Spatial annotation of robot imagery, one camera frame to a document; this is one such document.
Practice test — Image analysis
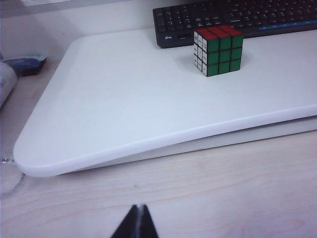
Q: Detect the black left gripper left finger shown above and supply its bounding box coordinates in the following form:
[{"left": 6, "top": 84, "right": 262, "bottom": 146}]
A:
[{"left": 110, "top": 204, "right": 142, "bottom": 238}]

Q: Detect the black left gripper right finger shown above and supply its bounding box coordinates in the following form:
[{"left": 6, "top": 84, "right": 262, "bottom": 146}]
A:
[{"left": 140, "top": 204, "right": 159, "bottom": 238}]

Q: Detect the Rubik's cube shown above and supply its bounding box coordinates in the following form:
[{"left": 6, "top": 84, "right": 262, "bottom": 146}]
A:
[{"left": 193, "top": 24, "right": 244, "bottom": 77}]

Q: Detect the white desk riser board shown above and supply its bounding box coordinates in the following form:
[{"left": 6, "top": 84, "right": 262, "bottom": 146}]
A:
[{"left": 13, "top": 24, "right": 317, "bottom": 178}]

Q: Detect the white desk riser base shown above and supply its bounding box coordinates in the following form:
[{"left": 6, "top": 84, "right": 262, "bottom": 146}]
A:
[{"left": 59, "top": 118, "right": 317, "bottom": 176}]

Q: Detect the white cylindrical bottle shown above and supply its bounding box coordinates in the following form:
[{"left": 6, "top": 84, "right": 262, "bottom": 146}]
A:
[{"left": 0, "top": 60, "right": 18, "bottom": 110}]

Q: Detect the dark blue package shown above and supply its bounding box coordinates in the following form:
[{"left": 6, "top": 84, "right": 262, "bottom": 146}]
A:
[{"left": 1, "top": 53, "right": 48, "bottom": 77}]

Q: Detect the black computer keyboard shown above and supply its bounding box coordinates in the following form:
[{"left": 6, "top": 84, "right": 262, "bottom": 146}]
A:
[{"left": 152, "top": 0, "right": 317, "bottom": 49}]

